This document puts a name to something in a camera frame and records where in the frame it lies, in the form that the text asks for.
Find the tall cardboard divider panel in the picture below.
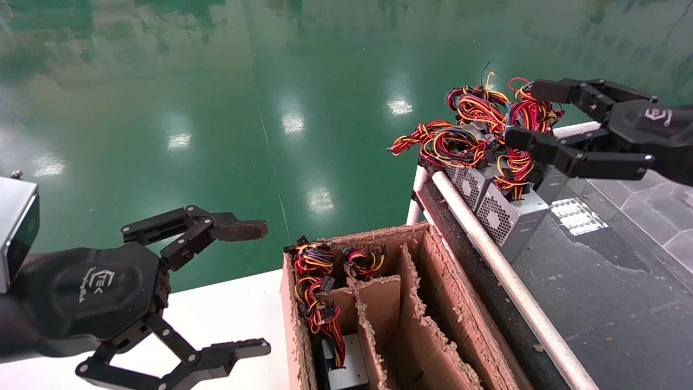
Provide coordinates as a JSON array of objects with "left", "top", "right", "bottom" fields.
[{"left": 398, "top": 244, "right": 482, "bottom": 390}]

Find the grey power supply unit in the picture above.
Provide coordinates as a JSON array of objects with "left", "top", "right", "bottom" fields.
[
  {"left": 313, "top": 333, "right": 371, "bottom": 390},
  {"left": 536, "top": 165, "right": 570, "bottom": 205},
  {"left": 476, "top": 181, "right": 551, "bottom": 262},
  {"left": 444, "top": 162, "right": 501, "bottom": 213}
]

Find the short cardboard cross divider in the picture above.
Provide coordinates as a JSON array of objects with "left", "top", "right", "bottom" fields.
[{"left": 325, "top": 275, "right": 401, "bottom": 347}]

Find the short white rack pipe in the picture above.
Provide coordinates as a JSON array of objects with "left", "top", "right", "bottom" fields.
[{"left": 406, "top": 165, "right": 429, "bottom": 226}]

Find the torn brown cardboard box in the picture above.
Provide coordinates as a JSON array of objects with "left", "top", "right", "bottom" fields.
[{"left": 280, "top": 222, "right": 534, "bottom": 390}]

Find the clear plastic divider tray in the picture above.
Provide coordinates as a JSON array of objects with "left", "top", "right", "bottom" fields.
[{"left": 587, "top": 172, "right": 693, "bottom": 271}]

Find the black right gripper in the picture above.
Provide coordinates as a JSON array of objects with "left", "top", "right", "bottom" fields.
[{"left": 505, "top": 79, "right": 693, "bottom": 186}]

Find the multicoloured wire bundle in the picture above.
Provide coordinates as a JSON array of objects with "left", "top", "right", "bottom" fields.
[
  {"left": 295, "top": 276, "right": 347, "bottom": 370},
  {"left": 343, "top": 245, "right": 387, "bottom": 281},
  {"left": 284, "top": 236, "right": 336, "bottom": 278}
]

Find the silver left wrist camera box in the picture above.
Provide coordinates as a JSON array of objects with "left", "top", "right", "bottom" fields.
[{"left": 0, "top": 171, "right": 41, "bottom": 296}]

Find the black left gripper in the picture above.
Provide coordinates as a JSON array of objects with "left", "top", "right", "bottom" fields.
[{"left": 22, "top": 205, "right": 272, "bottom": 390}]

